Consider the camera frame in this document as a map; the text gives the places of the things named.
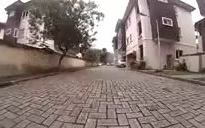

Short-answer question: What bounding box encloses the row of distant trees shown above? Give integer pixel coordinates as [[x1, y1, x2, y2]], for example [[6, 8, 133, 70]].
[[83, 47, 115, 66]]

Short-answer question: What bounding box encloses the white car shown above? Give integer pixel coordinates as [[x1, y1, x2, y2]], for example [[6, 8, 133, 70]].
[[117, 59, 128, 69]]

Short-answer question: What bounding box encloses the tall dark building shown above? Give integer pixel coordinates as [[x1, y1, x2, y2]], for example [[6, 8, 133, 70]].
[[113, 18, 128, 66]]

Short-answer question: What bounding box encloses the grey brick paved road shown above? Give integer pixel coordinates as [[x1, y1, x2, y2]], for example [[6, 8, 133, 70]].
[[0, 65, 205, 128]]

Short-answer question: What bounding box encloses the green bush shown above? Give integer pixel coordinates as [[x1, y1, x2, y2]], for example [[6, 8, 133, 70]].
[[174, 59, 188, 72], [129, 59, 147, 70]]

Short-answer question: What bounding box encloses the large leafy tree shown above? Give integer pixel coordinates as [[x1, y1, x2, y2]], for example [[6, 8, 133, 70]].
[[27, 0, 105, 66]]

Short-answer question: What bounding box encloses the tall white and brown building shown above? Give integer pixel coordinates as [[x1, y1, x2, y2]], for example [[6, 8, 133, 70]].
[[122, 0, 198, 70]]

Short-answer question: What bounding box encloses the concrete kerb strip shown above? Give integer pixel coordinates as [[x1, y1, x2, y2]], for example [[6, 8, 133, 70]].
[[0, 66, 91, 89]]

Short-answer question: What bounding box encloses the pale concrete pavement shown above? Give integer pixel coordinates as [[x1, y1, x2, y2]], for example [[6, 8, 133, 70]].
[[133, 68, 205, 88]]

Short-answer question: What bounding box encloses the white and brown house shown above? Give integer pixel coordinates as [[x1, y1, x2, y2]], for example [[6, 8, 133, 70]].
[[3, 0, 56, 49]]

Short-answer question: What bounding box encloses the long beige boundary wall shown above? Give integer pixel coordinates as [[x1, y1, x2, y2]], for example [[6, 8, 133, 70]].
[[0, 37, 88, 79]]

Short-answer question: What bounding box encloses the low white wall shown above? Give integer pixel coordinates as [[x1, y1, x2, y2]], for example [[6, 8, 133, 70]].
[[178, 53, 205, 73]]

